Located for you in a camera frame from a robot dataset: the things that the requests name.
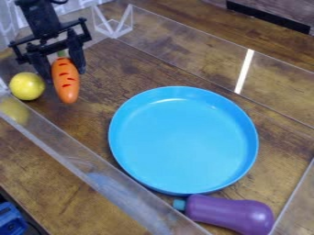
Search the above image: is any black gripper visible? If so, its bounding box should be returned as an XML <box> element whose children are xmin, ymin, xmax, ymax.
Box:
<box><xmin>8</xmin><ymin>0</ymin><xmax>93</xmax><ymax>84</ymax></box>

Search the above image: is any orange toy carrot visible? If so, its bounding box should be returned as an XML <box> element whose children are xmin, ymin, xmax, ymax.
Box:
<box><xmin>53</xmin><ymin>50</ymin><xmax>81</xmax><ymax>104</ymax></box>

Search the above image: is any round blue tray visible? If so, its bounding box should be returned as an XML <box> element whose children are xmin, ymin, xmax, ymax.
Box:
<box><xmin>109</xmin><ymin>86</ymin><xmax>260</xmax><ymax>196</ymax></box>

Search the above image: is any white mesh curtain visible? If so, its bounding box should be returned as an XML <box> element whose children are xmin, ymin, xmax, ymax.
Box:
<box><xmin>0</xmin><ymin>0</ymin><xmax>114</xmax><ymax>51</ymax></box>

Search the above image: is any yellow toy lemon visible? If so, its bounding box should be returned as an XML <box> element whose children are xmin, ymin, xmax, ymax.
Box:
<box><xmin>8</xmin><ymin>73</ymin><xmax>46</xmax><ymax>101</ymax></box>

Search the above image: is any blue device corner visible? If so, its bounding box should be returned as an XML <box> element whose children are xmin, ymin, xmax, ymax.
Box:
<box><xmin>0</xmin><ymin>202</ymin><xmax>27</xmax><ymax>235</ymax></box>

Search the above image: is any purple toy eggplant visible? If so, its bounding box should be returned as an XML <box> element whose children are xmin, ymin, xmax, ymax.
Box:
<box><xmin>173</xmin><ymin>195</ymin><xmax>276</xmax><ymax>235</ymax></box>

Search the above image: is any clear acrylic barrier wall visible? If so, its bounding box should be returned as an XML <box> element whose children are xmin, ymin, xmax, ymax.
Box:
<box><xmin>0</xmin><ymin>0</ymin><xmax>314</xmax><ymax>235</ymax></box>

